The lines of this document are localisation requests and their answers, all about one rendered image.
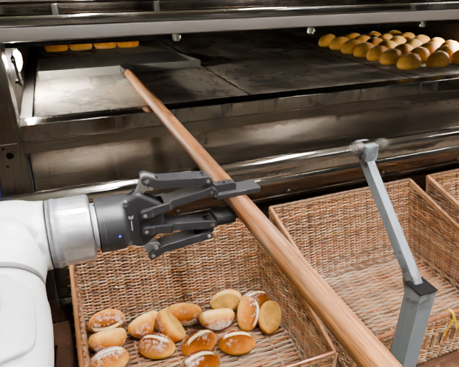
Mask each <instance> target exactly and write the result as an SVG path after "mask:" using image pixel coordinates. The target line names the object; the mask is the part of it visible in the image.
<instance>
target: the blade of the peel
mask: <svg viewBox="0 0 459 367"><path fill-rule="evenodd" d="M122 63H129V64H130V65H131V66H132V67H133V69H134V73H138V72H147V71H165V70H175V69H184V68H201V66H200V59H197V58H194V57H191V56H188V55H185V54H182V53H180V52H176V51H165V52H143V53H132V54H121V55H99V56H87V57H76V58H54V59H43V60H39V69H38V73H39V80H48V79H65V78H75V77H84V76H102V75H111V74H120V69H119V65H120V64H122Z"/></svg>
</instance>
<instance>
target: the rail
mask: <svg viewBox="0 0 459 367"><path fill-rule="evenodd" d="M446 9H459V1H438V2H415V3H393V4H350V5H327V6H305V7H262V8H240V9H196V10H174V11H152V12H108V13H86V14H64V15H21V16H0V28H21V27H39V26H57V25H92V24H110V23H145V22H162V21H180V20H215V19H233V18H251V17H286V16H304V15H339V14H357V13H375V12H410V11H428V10H446Z"/></svg>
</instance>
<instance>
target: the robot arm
mask: <svg viewBox="0 0 459 367"><path fill-rule="evenodd" d="M138 177H139V178H140V179H139V181H138V184H137V187H136V189H133V190H131V191H130V192H128V193H127V194H114V195H109V196H105V197H96V198H93V203H89V201H88V198H87V196H86V195H85V194H82V195H77V196H73V197H64V198H59V199H49V200H45V201H37V202H29V201H22V200H11V201H2V202H0V367H54V336H53V327H52V315H51V310H50V305H49V302H48V300H47V293H46V285H45V283H46V277H47V271H48V270H51V269H55V268H64V267H66V266H70V265H74V264H80V263H84V262H88V261H94V260H96V259H97V257H98V252H97V250H98V249H101V250H102V253H107V252H110V251H114V250H121V249H125V248H127V247H128V246H130V245H137V246H143V247H144V248H145V250H146V251H147V253H148V256H149V258H150V259H155V258H157V257H158V256H160V255H162V254H163V253H165V252H168V251H170V250H175V249H177V248H182V247H185V246H188V245H192V244H195V243H198V242H202V241H205V240H209V239H211V238H212V236H213V234H212V232H213V229H214V228H215V227H216V226H218V225H222V224H230V223H233V222H235V221H236V218H238V216H237V215H236V214H235V212H234V211H233V210H232V208H231V207H230V206H229V205H225V206H221V207H216V208H211V209H210V213H209V212H208V211H207V214H194V215H181V216H168V215H165V214H164V213H166V212H168V211H171V209H172V208H175V207H178V206H181V205H185V204H187V203H190V202H194V201H197V200H201V199H203V198H206V197H210V196H214V197H215V199H216V200H222V199H226V198H230V197H237V196H241V195H245V194H253V193H257V192H260V191H261V187H260V186H259V185H258V184H257V183H256V182H255V181H254V180H253V179H251V180H247V181H239V182H234V181H233V180H232V179H226V180H221V181H212V179H211V177H210V176H209V175H208V174H207V173H206V172H205V171H204V170H202V171H192V172H179V173H158V174H155V173H150V172H147V171H144V170H142V171H140V172H139V174H138ZM186 186H188V187H187V188H184V189H179V190H177V191H174V192H170V193H167V194H165V193H162V194H157V195H154V196H153V195H151V194H148V193H146V192H145V191H148V190H150V191H152V190H153V188H156V189H167V188H176V187H186ZM182 230H183V231H182ZM172 231H180V232H176V233H173V234H169V235H165V236H163V237H159V238H157V239H154V237H155V236H156V235H158V234H166V233H171V232H172Z"/></svg>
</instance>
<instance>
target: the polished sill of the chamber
mask: <svg viewBox="0 0 459 367"><path fill-rule="evenodd" d="M450 90H459V74H445V75H438V76H424V77H418V78H410V79H397V80H389V81H381V82H368V83H361V84H347V85H340V86H333V87H319V88H312V89H305V90H292V91H284V92H271V93H263V94H256V95H242V96H235V97H228V98H214V99H207V100H194V101H186V102H179V103H166V104H164V106H165V107H166V108H167V109H168V110H169V111H170V112H171V113H172V115H174V117H175V118H177V120H178V121H179V122H180V123H182V122H194V121H200V120H207V119H218V118H225V117H236V116H242V115H249V114H260V113H267V112H274V111H285V110H292V109H298V108H310V107H316V106H328V105H334V104H341V103H352V102H359V101H365V100H377V99H383V98H395V97H401V96H407V95H419V94H425V93H432V92H443V91H450ZM158 125H164V124H163V123H162V121H161V120H160V119H159V117H158V116H157V115H156V114H155V113H154V112H153V110H152V109H151V108H150V106H137V107H130V108H116V109H109V110H102V111H89V112H81V113H74V114H60V115H53V116H45V117H32V118H25V119H20V122H19V131H20V136H21V140H22V142H25V141H36V140H43V139H49V138H61V137H67V136H73V135H85V134H91V133H103V132H109V131H115V130H127V129H133V128H140V127H151V126H158Z"/></svg>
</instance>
